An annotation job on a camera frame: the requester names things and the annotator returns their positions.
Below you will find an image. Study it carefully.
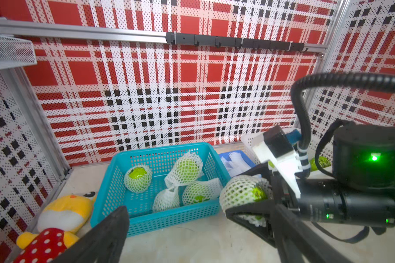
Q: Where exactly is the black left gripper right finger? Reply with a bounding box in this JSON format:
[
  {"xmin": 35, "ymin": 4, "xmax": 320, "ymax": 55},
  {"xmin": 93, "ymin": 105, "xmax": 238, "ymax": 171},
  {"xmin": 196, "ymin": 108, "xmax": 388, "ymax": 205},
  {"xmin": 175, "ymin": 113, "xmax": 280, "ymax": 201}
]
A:
[{"xmin": 271, "ymin": 204, "xmax": 350, "ymax": 263}]

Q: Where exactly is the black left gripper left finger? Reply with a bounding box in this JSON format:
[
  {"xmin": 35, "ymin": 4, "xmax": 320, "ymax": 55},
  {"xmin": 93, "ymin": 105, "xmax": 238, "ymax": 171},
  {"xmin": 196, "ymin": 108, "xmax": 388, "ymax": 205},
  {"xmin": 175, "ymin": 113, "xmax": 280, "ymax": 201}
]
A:
[{"xmin": 53, "ymin": 206, "xmax": 129, "ymax": 263}]

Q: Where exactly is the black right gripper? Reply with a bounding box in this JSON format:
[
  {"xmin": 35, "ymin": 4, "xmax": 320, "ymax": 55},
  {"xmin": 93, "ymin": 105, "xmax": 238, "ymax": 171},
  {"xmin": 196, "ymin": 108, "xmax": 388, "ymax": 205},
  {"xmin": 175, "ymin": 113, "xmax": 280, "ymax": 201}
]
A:
[{"xmin": 225, "ymin": 163, "xmax": 395, "ymax": 248}]

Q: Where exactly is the green custard apple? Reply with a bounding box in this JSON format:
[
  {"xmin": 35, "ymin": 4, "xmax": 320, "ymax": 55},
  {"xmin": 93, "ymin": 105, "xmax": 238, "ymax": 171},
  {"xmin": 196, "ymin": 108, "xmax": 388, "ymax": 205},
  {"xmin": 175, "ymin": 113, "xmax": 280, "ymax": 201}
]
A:
[
  {"xmin": 230, "ymin": 183, "xmax": 269, "ymax": 221},
  {"xmin": 176, "ymin": 159, "xmax": 200, "ymax": 183}
]

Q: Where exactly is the white foam net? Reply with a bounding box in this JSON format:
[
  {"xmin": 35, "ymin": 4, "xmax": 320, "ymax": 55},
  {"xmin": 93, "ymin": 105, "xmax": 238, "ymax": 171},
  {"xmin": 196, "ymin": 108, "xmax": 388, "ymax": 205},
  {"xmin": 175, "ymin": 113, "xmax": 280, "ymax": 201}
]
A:
[
  {"xmin": 152, "ymin": 187, "xmax": 180, "ymax": 213},
  {"xmin": 219, "ymin": 175, "xmax": 273, "ymax": 214},
  {"xmin": 164, "ymin": 151, "xmax": 204, "ymax": 188}
]

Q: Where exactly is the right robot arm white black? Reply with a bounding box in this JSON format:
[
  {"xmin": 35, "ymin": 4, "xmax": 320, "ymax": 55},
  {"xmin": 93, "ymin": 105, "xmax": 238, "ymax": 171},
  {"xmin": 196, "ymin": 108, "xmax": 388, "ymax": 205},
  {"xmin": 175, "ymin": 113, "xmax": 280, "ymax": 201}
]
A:
[{"xmin": 219, "ymin": 73, "xmax": 395, "ymax": 245}]

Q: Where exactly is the stack of white foam nets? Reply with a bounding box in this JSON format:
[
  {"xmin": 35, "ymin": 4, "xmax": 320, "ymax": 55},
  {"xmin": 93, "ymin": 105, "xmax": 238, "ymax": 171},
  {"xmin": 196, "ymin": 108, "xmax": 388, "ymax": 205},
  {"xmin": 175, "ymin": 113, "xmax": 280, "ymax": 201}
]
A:
[{"xmin": 221, "ymin": 152, "xmax": 251, "ymax": 177}]

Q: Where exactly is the sleeved custard apple front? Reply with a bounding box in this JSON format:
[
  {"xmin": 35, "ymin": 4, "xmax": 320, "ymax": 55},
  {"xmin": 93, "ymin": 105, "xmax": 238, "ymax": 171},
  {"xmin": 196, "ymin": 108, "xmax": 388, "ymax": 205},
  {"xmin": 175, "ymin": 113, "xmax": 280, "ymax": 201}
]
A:
[{"xmin": 182, "ymin": 178, "xmax": 223, "ymax": 206}]

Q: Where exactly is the sleeved custard apple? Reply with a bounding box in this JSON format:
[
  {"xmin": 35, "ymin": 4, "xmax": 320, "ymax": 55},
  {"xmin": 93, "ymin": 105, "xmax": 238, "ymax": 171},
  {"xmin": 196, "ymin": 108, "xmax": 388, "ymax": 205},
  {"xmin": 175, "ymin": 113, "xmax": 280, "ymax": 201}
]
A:
[
  {"xmin": 124, "ymin": 165, "xmax": 153, "ymax": 194},
  {"xmin": 182, "ymin": 178, "xmax": 223, "ymax": 206}
]

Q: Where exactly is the dark-spotted custard apple front right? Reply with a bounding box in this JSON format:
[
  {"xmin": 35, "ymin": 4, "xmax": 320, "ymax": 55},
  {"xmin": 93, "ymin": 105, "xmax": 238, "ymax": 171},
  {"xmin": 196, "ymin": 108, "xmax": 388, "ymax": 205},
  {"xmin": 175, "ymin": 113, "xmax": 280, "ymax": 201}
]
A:
[{"xmin": 309, "ymin": 156, "xmax": 331, "ymax": 172}]

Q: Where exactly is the sleeved custard apple left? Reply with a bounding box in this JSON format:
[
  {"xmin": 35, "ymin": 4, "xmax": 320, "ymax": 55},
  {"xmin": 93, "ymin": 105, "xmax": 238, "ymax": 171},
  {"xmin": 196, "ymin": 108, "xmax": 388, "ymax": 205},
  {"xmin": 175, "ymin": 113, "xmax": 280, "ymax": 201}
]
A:
[{"xmin": 124, "ymin": 165, "xmax": 153, "ymax": 194}]

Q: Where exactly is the yellow red plush toy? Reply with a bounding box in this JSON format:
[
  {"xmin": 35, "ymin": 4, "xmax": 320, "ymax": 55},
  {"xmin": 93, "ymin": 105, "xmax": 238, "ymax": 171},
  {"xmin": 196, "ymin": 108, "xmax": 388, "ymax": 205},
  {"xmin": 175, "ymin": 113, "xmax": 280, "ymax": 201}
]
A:
[{"xmin": 14, "ymin": 192, "xmax": 97, "ymax": 263}]

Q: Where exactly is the blue plastic tray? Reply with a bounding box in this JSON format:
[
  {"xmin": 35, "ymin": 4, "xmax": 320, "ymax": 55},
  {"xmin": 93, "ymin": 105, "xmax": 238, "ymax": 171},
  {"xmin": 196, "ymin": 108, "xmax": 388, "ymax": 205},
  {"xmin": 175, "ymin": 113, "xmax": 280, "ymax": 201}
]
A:
[{"xmin": 219, "ymin": 150, "xmax": 256, "ymax": 177}]

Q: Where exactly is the teal plastic basket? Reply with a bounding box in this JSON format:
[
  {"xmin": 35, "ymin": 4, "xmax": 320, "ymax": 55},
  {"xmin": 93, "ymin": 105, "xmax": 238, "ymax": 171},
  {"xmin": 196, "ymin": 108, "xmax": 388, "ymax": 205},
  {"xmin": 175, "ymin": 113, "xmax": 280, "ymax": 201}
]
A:
[{"xmin": 91, "ymin": 142, "xmax": 230, "ymax": 236}]

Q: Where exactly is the white perforated plastic basket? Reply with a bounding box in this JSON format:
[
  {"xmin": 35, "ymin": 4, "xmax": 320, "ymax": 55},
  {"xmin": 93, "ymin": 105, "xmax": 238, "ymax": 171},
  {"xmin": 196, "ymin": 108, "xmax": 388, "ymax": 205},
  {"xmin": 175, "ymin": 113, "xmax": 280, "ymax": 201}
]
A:
[{"xmin": 240, "ymin": 128, "xmax": 333, "ymax": 172}]

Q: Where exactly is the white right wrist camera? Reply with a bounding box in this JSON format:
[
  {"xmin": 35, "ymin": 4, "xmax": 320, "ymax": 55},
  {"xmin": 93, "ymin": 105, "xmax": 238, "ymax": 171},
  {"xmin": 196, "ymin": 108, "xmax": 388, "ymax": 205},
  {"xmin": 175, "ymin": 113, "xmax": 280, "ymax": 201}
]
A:
[{"xmin": 251, "ymin": 126, "xmax": 303, "ymax": 199}]

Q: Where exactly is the black hook rail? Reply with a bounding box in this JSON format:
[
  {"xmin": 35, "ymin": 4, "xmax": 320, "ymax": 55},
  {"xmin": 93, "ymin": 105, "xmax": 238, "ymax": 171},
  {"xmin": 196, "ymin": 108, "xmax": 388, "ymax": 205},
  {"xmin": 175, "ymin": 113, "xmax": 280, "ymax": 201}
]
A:
[{"xmin": 165, "ymin": 32, "xmax": 309, "ymax": 53}]

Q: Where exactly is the wire mesh wall shelf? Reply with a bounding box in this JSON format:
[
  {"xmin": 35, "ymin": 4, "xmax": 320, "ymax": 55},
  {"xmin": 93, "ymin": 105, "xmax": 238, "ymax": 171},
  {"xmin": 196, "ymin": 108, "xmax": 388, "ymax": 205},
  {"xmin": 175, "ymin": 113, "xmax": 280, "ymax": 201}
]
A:
[{"xmin": 0, "ymin": 35, "xmax": 37, "ymax": 70}]

